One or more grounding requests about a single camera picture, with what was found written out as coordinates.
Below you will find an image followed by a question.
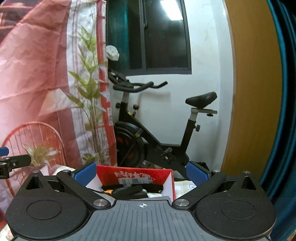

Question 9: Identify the black knit sock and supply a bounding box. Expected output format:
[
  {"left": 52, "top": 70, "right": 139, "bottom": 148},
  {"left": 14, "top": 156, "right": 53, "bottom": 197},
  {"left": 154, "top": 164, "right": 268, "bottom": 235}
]
[{"left": 102, "top": 183, "right": 164, "bottom": 200}]

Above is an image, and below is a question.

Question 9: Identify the checked bunny tablecloth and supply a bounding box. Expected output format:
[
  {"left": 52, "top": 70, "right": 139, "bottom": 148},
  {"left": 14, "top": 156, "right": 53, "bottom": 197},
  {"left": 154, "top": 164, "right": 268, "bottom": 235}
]
[{"left": 1, "top": 170, "right": 196, "bottom": 240}]

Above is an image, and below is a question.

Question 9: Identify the red printed backdrop curtain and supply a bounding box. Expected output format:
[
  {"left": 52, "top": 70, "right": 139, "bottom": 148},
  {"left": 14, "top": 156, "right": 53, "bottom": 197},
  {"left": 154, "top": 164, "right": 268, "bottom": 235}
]
[{"left": 1, "top": 1, "right": 116, "bottom": 213}]

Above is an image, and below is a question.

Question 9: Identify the teal curtain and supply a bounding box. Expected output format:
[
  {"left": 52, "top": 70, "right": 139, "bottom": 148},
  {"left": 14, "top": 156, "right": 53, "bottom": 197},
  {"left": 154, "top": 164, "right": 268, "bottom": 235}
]
[{"left": 260, "top": 1, "right": 295, "bottom": 240}]

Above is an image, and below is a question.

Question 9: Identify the black exercise bike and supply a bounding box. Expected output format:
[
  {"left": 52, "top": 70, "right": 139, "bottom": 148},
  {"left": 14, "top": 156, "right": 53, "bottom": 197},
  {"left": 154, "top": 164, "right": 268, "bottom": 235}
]
[{"left": 107, "top": 69, "right": 218, "bottom": 180}]

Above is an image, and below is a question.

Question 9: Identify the white fluffy cloth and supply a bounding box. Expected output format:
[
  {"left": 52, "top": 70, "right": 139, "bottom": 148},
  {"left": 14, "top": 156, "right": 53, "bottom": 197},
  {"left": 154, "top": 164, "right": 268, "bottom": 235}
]
[{"left": 86, "top": 183, "right": 175, "bottom": 201}]

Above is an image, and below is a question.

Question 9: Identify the red strawberry cardboard box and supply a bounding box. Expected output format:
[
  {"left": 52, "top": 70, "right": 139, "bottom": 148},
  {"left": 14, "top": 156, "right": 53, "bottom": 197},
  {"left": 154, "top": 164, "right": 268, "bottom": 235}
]
[{"left": 87, "top": 165, "right": 176, "bottom": 201}]

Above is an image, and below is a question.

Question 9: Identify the dark window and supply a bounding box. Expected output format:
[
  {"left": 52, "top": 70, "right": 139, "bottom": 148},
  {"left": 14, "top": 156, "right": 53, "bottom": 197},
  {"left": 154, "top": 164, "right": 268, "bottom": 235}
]
[{"left": 106, "top": 1, "right": 192, "bottom": 76}]

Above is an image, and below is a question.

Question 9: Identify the wooden door panel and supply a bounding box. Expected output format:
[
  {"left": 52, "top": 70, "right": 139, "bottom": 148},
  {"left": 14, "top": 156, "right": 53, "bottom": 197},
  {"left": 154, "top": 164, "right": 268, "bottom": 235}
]
[{"left": 222, "top": 1, "right": 282, "bottom": 179}]

